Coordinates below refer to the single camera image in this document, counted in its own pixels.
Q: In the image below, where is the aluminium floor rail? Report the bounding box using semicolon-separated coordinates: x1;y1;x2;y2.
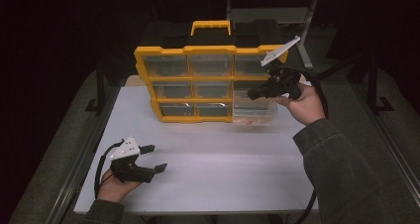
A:
350;83;420;202
46;84;122;224

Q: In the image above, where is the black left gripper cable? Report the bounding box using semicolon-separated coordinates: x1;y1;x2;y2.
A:
93;139;126;200

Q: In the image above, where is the black metal stand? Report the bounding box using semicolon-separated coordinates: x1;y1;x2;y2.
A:
367;54;394;115
84;56;107;115

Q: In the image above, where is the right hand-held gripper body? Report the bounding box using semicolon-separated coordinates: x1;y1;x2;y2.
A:
260;35;303;101

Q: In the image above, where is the person's right hand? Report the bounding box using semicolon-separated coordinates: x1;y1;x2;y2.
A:
271;82;326;127

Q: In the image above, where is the white metal desk frame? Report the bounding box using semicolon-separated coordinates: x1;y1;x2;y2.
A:
211;0;351;70

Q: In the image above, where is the yellow black drawer organizer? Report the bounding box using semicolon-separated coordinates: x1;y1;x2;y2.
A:
133;19;289;125

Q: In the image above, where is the person's left hand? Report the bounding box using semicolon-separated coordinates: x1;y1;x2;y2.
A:
97;168;143;204

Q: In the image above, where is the transparent plastic drawer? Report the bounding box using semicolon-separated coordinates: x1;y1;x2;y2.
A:
232;96;279;128

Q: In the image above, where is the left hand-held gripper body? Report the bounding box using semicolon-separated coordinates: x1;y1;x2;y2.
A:
109;136;157;184

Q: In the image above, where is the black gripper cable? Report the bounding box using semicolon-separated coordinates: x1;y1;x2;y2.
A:
276;64;331;224
93;139;126;200

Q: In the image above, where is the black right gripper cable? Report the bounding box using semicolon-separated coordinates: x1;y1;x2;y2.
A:
276;64;331;224

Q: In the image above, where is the grid of clear organizer bins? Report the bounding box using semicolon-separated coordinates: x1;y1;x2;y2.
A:
142;54;281;118

